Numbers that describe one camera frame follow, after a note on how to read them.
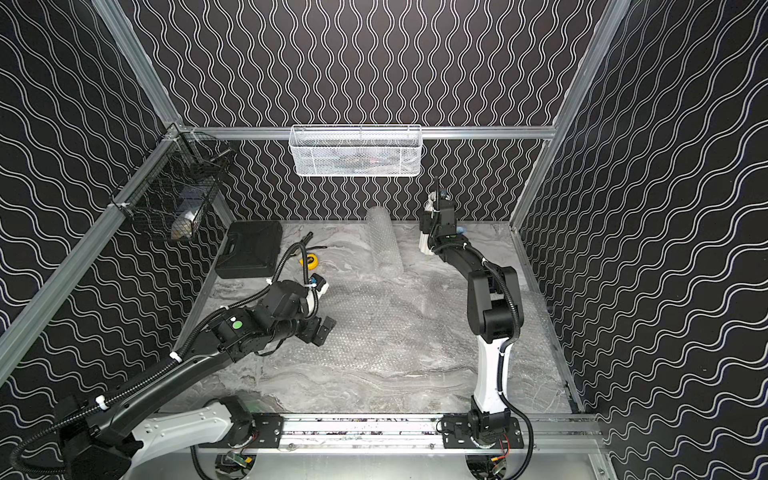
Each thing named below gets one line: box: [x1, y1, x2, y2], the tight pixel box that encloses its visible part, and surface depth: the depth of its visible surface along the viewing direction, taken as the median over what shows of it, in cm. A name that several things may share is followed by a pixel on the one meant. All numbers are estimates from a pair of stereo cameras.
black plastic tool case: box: [215, 221, 283, 279], surface depth 106 cm
